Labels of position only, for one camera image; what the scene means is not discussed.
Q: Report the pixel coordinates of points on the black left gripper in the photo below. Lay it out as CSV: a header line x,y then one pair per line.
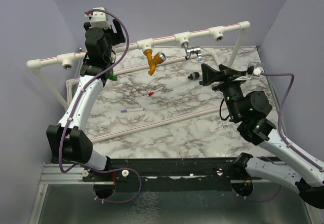
x,y
118,35

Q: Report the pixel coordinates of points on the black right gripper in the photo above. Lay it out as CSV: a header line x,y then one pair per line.
x,y
209,75

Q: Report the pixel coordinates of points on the chrome metal faucet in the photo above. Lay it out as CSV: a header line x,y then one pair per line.
x,y
192,50

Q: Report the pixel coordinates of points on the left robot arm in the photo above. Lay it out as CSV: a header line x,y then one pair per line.
x,y
67,139

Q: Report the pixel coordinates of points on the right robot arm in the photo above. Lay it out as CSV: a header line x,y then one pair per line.
x,y
302,173

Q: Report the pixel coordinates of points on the green plastic faucet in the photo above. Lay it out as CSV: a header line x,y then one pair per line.
x,y
111,76

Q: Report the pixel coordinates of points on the orange plastic faucet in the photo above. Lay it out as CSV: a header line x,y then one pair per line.
x,y
154,61

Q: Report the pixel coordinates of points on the purple white marker pen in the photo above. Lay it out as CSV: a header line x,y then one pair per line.
x,y
132,110

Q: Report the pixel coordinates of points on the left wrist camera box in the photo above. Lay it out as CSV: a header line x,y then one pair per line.
x,y
99,19

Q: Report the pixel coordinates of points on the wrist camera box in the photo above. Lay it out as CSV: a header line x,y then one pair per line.
x,y
254,70
99,19

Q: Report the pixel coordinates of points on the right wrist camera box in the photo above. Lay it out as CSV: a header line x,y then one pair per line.
x,y
254,70

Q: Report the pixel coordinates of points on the white PVC pipe frame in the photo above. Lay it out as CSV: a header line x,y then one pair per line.
x,y
67,60

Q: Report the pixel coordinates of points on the black mounting rail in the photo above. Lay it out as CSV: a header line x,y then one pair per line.
x,y
171,175

